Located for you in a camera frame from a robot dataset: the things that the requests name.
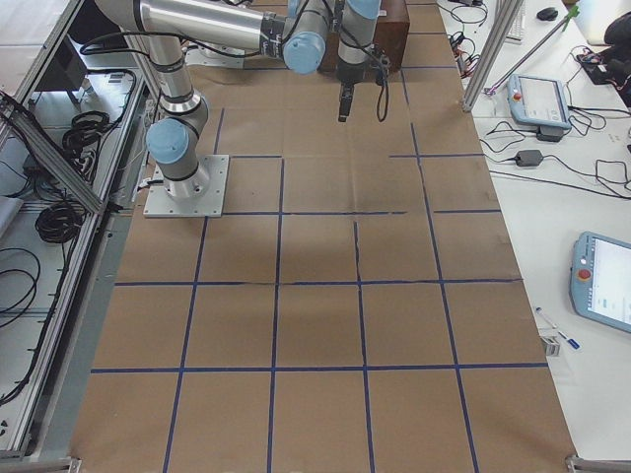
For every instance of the white keyboard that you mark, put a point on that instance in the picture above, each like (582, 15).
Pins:
(516, 32)

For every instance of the teach pendant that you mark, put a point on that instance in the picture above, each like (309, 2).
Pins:
(600, 280)
(538, 101)

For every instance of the aluminium frame rail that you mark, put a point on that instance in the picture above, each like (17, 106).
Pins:
(43, 124)

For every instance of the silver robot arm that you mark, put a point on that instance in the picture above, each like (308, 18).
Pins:
(164, 26)
(354, 23)

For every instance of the black computer mouse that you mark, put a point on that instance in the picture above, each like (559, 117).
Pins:
(547, 14)

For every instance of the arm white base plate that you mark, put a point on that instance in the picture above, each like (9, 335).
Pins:
(202, 195)

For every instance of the blue white pen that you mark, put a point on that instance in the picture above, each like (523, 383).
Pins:
(571, 341)

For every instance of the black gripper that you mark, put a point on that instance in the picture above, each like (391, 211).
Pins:
(349, 74)

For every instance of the lower teach pendant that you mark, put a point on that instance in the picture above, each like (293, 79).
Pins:
(600, 280)

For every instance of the upper teach pendant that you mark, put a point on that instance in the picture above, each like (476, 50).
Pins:
(538, 101)

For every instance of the black power brick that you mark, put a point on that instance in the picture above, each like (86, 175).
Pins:
(528, 158)

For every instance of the aluminium frame post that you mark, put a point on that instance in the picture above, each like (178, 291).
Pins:
(507, 12)

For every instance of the small grey binder clip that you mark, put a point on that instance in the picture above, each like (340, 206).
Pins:
(550, 345)

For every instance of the dark wooden drawer cabinet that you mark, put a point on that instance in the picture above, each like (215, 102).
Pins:
(391, 36)

